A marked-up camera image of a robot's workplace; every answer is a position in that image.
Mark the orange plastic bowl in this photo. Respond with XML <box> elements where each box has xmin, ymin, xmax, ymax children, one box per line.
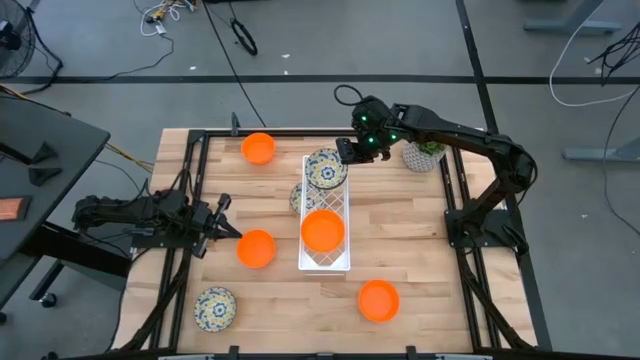
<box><xmin>357</xmin><ymin>279</ymin><xmax>402</xmax><ymax>324</ymax></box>
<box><xmin>300</xmin><ymin>208</ymin><xmax>347</xmax><ymax>254</ymax></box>
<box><xmin>235</xmin><ymin>228</ymin><xmax>277</xmax><ymax>270</ymax></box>
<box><xmin>240</xmin><ymin>131</ymin><xmax>277</xmax><ymax>167</ymax></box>

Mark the black side table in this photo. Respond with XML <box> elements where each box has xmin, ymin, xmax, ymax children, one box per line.
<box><xmin>0</xmin><ymin>96</ymin><xmax>132</xmax><ymax>321</ymax></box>

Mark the long black floor cable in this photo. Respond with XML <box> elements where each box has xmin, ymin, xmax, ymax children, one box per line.
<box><xmin>202</xmin><ymin>0</ymin><xmax>268</xmax><ymax>129</ymax></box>

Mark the black metal rig frame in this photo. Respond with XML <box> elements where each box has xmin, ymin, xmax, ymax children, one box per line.
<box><xmin>107</xmin><ymin>127</ymin><xmax>554</xmax><ymax>360</ymax></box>

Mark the yellow floral patterned bowl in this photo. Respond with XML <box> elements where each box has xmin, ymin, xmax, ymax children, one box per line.
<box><xmin>289</xmin><ymin>181</ymin><xmax>329</xmax><ymax>216</ymax></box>
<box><xmin>304</xmin><ymin>147</ymin><xmax>350</xmax><ymax>191</ymax></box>
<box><xmin>192</xmin><ymin>286</ymin><xmax>238</xmax><ymax>334</ymax></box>

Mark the succulent in patterned pot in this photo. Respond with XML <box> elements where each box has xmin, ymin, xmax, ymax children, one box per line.
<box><xmin>401</xmin><ymin>139</ymin><xmax>449</xmax><ymax>174</ymax></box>

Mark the black cable bundle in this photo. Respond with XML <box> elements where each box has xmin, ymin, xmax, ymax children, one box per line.
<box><xmin>587</xmin><ymin>22</ymin><xmax>640</xmax><ymax>87</ymax></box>

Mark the black floor fan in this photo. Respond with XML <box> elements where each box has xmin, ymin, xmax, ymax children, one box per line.
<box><xmin>0</xmin><ymin>0</ymin><xmax>37</xmax><ymax>80</ymax></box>

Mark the white power cable bundle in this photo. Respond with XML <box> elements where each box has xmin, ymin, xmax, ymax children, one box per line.
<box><xmin>138</xmin><ymin>0</ymin><xmax>197</xmax><ymax>38</ymax></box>

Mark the yellow floor cable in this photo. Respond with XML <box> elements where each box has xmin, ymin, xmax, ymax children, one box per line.
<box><xmin>103</xmin><ymin>142</ymin><xmax>155</xmax><ymax>174</ymax></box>

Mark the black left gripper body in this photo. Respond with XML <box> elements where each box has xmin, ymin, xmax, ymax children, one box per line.
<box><xmin>192</xmin><ymin>193</ymin><xmax>232</xmax><ymax>259</ymax></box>

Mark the white floor cable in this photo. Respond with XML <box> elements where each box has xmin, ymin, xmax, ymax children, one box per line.
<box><xmin>548</xmin><ymin>0</ymin><xmax>640</xmax><ymax>108</ymax></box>

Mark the black triangular bracket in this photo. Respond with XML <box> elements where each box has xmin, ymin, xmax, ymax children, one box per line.
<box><xmin>28</xmin><ymin>167</ymin><xmax>64</xmax><ymax>188</ymax></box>
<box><xmin>29</xmin><ymin>140</ymin><xmax>59</xmax><ymax>164</ymax></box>

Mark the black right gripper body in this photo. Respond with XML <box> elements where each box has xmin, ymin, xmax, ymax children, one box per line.
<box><xmin>335</xmin><ymin>137</ymin><xmax>392</xmax><ymax>166</ymax></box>

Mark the thin black floor cable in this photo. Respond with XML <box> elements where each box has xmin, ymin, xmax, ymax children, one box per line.
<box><xmin>601</xmin><ymin>85</ymin><xmax>640</xmax><ymax>237</ymax></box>

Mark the black cable coil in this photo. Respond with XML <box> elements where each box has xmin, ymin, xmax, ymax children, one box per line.
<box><xmin>229</xmin><ymin>17</ymin><xmax>259</xmax><ymax>57</ymax></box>

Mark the grey desk foot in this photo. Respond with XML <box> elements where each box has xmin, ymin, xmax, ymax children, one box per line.
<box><xmin>523</xmin><ymin>0</ymin><xmax>623</xmax><ymax>36</ymax></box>
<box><xmin>563</xmin><ymin>137</ymin><xmax>640</xmax><ymax>164</ymax></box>

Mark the white lattice shelf rack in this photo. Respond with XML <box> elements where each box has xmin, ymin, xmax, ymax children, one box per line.
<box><xmin>297</xmin><ymin>153</ymin><xmax>352</xmax><ymax>277</ymax></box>

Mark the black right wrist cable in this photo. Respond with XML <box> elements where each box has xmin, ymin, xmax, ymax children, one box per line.
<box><xmin>333</xmin><ymin>83</ymin><xmax>365</xmax><ymax>108</ymax></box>

